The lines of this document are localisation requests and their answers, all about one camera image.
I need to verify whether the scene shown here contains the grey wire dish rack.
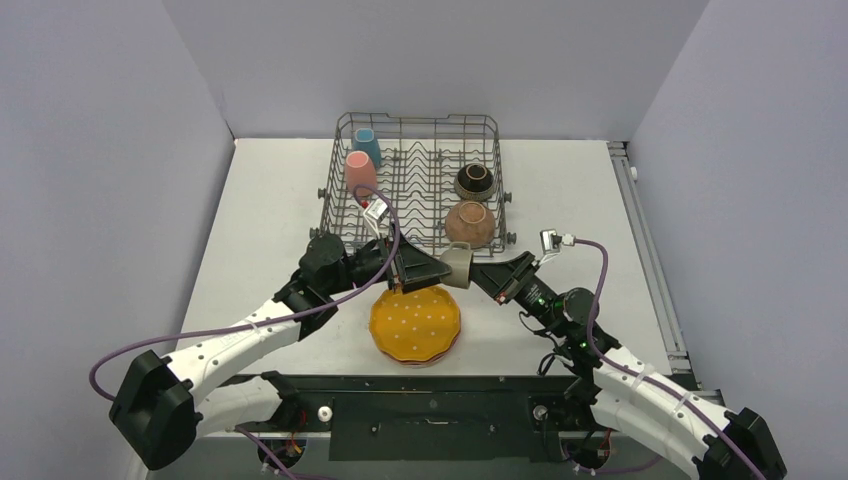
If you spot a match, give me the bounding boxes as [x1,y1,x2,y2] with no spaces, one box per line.
[309,112,517,258]

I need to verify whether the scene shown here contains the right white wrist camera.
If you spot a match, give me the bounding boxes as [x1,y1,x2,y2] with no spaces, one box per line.
[537,229,576,266]

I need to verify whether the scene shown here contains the pink plate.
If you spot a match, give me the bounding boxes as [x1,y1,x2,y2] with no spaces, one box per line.
[379,339,457,368]

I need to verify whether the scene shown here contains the blue mug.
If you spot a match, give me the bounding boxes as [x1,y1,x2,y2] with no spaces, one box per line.
[352,127,382,169]

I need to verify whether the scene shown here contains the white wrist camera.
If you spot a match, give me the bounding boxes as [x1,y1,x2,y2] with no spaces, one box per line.
[361,198,391,238]
[537,229,576,266]

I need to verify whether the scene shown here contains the pink cup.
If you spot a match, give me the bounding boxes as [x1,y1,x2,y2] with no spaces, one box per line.
[344,150,377,200]

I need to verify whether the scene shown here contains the grey ceramic mug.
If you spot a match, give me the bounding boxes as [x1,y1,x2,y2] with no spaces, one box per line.
[439,241,474,289]

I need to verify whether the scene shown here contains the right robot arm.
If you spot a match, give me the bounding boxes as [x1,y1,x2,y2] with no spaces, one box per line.
[469,253,788,479]

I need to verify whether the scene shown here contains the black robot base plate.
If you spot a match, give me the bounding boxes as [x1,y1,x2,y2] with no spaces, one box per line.
[245,372,605,462]

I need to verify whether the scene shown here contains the brown speckled cream bowl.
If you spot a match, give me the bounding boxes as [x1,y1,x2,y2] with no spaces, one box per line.
[445,201,496,248]

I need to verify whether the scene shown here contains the dark patterned cream bowl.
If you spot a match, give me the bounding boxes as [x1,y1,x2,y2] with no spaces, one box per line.
[454,163,496,202]

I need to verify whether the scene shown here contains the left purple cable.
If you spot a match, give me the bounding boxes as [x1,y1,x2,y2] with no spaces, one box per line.
[88,184,403,480]

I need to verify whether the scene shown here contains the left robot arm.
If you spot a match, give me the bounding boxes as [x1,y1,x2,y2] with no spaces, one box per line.
[109,233,452,470]

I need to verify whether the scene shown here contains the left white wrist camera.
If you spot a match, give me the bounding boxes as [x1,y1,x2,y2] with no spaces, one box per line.
[361,198,391,238]

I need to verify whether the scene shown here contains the aluminium rail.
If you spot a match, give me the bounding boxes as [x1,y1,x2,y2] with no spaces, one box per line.
[606,141,725,406]

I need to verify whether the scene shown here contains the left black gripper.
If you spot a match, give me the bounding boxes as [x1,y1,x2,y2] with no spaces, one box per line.
[325,223,450,296]

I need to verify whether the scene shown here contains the yellow polka dot plate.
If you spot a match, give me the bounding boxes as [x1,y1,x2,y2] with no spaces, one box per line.
[368,286,461,353]

